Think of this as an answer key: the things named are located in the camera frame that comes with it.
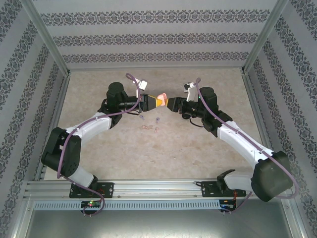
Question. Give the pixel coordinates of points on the pink round charging case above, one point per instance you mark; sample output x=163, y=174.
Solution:
x=162, y=95

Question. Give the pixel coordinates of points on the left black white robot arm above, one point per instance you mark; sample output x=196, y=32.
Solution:
x=84, y=127

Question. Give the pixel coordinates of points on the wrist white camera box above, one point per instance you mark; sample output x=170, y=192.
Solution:
x=143, y=84
x=191, y=94

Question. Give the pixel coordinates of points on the aluminium table side rail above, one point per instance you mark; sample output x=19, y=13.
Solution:
x=60, y=99
x=252, y=99

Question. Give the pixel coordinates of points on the right small circuit board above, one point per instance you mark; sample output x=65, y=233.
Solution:
x=227, y=205

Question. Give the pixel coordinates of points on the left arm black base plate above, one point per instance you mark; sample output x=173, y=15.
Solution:
x=106, y=189

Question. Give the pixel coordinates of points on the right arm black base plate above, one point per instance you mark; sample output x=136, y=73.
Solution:
x=208, y=189

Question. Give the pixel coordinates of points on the aluminium mounting rail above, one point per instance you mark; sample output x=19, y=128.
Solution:
x=158, y=188

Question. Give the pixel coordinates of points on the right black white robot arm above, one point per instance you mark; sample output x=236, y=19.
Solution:
x=242, y=146

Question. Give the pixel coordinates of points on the grey metal panel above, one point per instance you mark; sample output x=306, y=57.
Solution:
x=158, y=225

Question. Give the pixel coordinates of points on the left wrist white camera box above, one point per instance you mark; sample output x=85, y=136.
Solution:
x=143, y=84

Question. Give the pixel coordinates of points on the left small circuit board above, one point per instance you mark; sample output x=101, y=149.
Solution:
x=91, y=204

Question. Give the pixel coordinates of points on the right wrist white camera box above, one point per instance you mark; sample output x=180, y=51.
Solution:
x=191, y=94

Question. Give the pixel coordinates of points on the small circuit board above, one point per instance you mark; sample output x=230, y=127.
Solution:
x=227, y=205
x=91, y=204

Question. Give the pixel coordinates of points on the aluminium frame post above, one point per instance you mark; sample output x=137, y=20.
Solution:
x=44, y=32
x=266, y=32

